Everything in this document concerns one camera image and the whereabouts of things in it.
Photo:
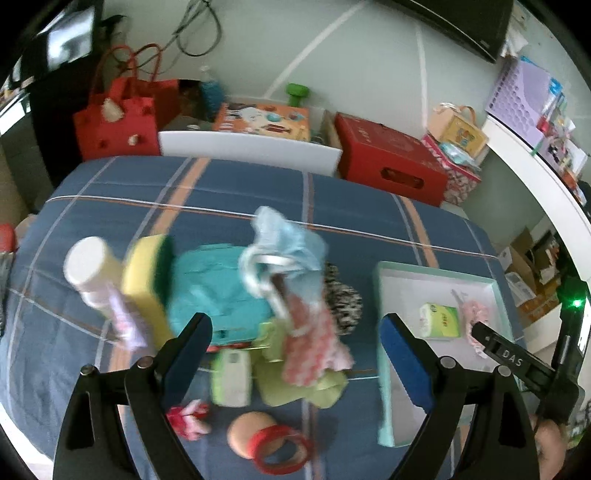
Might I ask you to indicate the patterned gift bag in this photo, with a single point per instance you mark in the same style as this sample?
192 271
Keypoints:
457 182

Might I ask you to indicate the white green small packet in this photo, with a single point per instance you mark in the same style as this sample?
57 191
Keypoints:
231 378

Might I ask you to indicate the pink white checked cloth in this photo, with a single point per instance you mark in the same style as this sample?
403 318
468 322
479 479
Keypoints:
311 341

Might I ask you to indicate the yellow green sponge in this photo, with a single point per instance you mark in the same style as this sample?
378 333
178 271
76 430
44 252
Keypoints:
143 281

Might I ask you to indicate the red object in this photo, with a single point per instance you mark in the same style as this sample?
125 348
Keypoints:
7 237

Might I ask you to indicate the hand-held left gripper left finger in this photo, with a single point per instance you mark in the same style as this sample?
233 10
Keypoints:
175 385

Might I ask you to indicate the black television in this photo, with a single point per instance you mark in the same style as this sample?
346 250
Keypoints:
457 21

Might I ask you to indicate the white pill bottle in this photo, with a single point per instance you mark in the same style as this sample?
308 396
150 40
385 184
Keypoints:
90 265

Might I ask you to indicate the purple plastic basket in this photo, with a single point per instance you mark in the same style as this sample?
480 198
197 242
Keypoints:
517 101

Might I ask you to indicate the blue plaid bed sheet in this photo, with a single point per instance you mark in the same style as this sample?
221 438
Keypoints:
323 221

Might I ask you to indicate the light blue cloth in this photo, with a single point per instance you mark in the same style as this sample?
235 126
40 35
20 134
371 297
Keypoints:
288 237

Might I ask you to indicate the beige egg-shaped sponge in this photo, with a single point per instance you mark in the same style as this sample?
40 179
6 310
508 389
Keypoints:
244 431

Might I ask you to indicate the purple striped packet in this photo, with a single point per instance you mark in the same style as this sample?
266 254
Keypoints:
129 321

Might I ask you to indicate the green tissue packet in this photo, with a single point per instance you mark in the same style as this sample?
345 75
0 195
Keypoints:
439 321

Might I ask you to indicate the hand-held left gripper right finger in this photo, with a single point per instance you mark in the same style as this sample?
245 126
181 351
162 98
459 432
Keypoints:
405 357

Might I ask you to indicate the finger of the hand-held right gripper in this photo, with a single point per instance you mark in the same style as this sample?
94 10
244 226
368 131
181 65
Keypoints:
510 354

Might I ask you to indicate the cardboard boxes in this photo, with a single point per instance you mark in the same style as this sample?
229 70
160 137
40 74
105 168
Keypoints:
526 272

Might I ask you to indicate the black monitor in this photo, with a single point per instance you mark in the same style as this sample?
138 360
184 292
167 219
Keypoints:
69 39

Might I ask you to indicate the red pink bow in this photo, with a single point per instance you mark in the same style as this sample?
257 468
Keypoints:
189 420

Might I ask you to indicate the orange picture box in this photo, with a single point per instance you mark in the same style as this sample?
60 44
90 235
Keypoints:
258 122

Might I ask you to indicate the pink lace scrunchie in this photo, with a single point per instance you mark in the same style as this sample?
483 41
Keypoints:
475 311

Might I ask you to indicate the person's right hand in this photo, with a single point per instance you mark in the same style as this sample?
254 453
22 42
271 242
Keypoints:
551 450

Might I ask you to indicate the green cloth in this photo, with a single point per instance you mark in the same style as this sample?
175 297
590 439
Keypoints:
286 392

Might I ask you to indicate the black white patterned cloth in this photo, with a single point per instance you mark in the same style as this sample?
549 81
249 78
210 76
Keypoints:
344 300

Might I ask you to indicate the teal rimmed white tray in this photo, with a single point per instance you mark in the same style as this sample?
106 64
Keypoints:
415 284

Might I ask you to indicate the black cabinet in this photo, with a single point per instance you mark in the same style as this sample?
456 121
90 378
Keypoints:
41 138

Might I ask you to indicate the teal plastic box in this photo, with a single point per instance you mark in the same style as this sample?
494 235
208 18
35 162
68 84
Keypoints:
207 286

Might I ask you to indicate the red tote bag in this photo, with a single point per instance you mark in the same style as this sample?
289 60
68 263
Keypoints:
115 124

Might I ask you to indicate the green dumbbell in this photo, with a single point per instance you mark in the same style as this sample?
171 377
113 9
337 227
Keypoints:
298 93

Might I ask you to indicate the red cardboard box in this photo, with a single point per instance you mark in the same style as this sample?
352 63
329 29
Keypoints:
383 147

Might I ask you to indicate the white desk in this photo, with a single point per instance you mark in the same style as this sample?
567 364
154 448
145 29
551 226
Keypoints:
526 159

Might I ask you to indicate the clear water bottle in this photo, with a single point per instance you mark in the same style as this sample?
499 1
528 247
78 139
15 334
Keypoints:
211 92

